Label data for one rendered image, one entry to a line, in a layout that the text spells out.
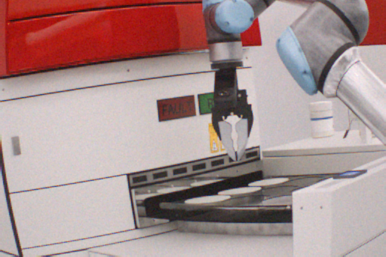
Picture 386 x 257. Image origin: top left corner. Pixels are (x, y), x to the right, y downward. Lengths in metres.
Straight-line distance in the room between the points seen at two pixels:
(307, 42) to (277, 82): 3.26
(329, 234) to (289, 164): 0.76
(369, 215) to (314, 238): 0.15
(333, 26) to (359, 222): 0.38
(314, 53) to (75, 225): 0.69
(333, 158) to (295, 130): 2.72
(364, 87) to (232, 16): 0.48
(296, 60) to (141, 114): 0.61
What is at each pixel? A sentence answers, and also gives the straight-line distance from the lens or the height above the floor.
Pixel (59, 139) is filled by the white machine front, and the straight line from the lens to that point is 1.85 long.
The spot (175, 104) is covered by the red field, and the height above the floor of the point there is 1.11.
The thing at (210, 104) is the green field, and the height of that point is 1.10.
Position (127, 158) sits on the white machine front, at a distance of 1.98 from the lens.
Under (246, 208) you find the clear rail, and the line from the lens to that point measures 1.82.
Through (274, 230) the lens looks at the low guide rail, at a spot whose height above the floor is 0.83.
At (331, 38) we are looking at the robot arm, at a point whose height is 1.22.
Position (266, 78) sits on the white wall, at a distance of 4.67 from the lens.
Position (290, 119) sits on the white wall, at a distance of 4.82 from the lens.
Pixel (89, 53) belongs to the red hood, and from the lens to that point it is 1.85.
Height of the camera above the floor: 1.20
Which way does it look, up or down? 3 degrees down
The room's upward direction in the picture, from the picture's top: 6 degrees counter-clockwise
